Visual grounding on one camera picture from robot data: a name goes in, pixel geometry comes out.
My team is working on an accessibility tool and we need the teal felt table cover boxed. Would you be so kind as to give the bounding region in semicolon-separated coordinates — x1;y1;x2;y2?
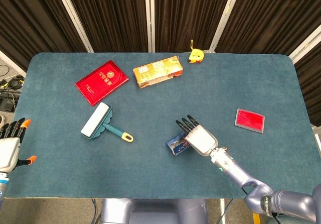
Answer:
2;52;321;199

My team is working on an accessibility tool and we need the white table leg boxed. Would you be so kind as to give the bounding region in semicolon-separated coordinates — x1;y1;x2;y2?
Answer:
219;198;226;224

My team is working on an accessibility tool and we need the teal seat cushion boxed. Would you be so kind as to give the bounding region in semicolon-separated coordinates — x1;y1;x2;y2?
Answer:
265;215;314;224

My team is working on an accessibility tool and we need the teal lint roller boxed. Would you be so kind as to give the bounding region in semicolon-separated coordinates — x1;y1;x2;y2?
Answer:
80;102;134;143

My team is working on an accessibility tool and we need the red ink pad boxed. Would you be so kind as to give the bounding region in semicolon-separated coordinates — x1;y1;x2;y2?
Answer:
234;108;266;134

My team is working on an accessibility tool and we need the red certificate book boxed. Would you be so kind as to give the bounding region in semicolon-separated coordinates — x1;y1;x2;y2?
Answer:
74;60;130;107

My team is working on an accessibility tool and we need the grey robot torso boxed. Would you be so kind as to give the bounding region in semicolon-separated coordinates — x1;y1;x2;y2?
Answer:
100;198;209;224

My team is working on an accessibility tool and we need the dark brown curtain panel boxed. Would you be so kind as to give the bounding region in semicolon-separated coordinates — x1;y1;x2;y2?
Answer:
0;0;87;71
64;0;152;53
154;0;235;53
217;0;321;56

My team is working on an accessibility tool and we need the white screen frame post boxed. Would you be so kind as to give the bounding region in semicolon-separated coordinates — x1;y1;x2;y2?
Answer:
288;25;321;64
0;50;27;77
209;0;243;53
52;0;94;53
144;0;156;53

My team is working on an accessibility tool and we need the blue cable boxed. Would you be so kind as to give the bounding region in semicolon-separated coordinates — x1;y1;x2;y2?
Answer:
91;198;98;224
220;198;234;224

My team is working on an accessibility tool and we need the black floor cable bundle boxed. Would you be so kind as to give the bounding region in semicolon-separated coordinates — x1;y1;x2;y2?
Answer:
0;74;26;101

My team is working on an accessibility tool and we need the yellow tape measure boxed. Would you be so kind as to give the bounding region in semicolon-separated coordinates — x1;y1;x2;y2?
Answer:
188;40;205;65

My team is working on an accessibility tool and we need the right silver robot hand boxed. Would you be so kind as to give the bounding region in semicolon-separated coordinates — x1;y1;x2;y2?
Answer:
175;114;218;157

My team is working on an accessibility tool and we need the black foot pedal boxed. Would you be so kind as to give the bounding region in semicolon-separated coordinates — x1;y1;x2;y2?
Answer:
0;98;19;112

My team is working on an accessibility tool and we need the orange cardboard box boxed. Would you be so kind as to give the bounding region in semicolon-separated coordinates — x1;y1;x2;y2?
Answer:
132;56;184;89

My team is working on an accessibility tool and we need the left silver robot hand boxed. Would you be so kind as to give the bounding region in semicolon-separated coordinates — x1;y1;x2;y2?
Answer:
0;118;38;174

